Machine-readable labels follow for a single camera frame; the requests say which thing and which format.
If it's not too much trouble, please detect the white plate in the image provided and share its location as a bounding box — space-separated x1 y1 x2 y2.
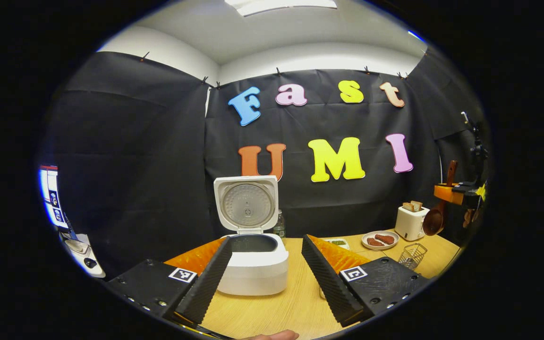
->
361 230 400 251

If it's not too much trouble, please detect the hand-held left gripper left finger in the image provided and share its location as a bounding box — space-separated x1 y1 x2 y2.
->
107 236 233 326

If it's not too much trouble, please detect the clear plastic water bottle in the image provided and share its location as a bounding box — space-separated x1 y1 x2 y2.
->
273 210 286 239

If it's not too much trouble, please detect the black backdrop cloth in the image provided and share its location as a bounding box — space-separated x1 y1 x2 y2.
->
41 47 492 279

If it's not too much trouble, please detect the white rice cooker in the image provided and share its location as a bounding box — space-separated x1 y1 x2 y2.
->
213 175 289 297

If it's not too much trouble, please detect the white toaster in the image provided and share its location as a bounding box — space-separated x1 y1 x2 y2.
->
395 204 430 242

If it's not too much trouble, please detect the long ceiling light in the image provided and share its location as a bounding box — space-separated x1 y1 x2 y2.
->
225 0 338 17

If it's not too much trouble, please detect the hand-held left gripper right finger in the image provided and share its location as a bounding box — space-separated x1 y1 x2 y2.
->
301 235 431 327

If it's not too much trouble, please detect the computer monitor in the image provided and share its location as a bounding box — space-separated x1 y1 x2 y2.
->
39 164 69 230

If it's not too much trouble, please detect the wooden spoon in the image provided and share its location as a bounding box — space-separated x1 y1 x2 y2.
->
422 161 458 237

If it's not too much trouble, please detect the wire chopstick holder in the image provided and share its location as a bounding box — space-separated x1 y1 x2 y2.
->
398 243 428 271

